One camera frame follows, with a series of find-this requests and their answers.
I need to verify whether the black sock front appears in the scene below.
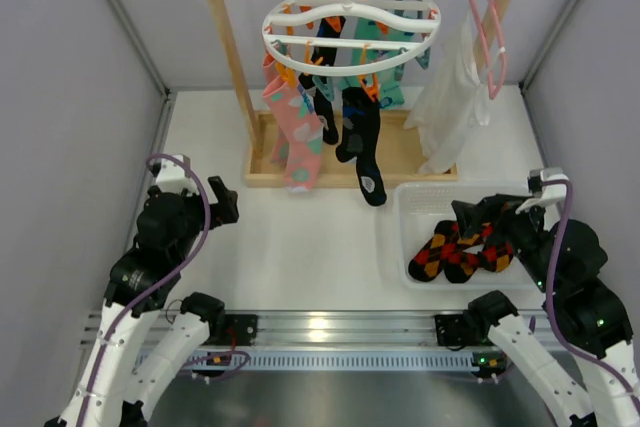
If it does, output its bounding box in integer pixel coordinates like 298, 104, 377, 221
336, 87, 387, 207

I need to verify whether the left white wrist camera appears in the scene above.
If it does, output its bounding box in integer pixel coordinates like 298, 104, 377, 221
150, 156, 197, 196

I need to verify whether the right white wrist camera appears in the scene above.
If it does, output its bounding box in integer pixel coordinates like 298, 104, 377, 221
516, 167, 568, 214

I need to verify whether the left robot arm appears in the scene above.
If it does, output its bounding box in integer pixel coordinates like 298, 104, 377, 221
47, 176, 239, 426

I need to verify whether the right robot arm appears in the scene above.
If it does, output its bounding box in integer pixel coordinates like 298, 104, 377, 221
451, 194, 639, 426

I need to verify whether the pink patterned sock front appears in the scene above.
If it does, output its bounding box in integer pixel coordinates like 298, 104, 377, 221
262, 75, 323, 193

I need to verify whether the white round clip hanger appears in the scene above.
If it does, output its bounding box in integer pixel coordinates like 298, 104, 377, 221
262, 0, 442, 77

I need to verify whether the argyle sock right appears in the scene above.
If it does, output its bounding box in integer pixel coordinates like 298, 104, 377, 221
443, 222, 514, 284

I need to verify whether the mint green sock left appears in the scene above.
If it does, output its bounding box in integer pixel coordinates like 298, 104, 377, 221
338, 18, 390, 91

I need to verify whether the argyle sock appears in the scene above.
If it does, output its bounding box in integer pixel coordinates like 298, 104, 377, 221
408, 220, 462, 283
443, 222, 514, 284

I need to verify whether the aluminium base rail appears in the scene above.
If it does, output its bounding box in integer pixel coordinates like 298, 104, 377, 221
79, 309, 566, 373

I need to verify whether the black sock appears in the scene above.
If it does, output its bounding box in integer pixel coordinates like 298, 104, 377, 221
336, 87, 387, 207
299, 16, 346, 145

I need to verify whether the white plastic basket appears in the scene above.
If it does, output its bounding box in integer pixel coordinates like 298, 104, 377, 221
393, 181, 535, 292

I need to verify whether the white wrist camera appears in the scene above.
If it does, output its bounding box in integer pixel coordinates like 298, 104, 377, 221
150, 156, 197, 196
516, 167, 568, 214

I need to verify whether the white cloth garment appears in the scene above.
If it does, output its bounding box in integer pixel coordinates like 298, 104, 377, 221
404, 17, 490, 174

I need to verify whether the pink wire hanger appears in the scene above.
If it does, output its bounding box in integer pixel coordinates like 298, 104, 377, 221
468, 0, 508, 100

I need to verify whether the wooden clothes rack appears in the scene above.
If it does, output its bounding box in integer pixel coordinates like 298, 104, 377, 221
194, 0, 528, 190

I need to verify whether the orange clothes peg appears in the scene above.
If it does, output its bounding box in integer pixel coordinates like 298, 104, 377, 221
276, 62, 298, 89
358, 73, 379, 102
304, 41, 324, 66

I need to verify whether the argyle sock left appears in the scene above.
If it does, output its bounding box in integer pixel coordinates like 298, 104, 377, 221
408, 220, 462, 283

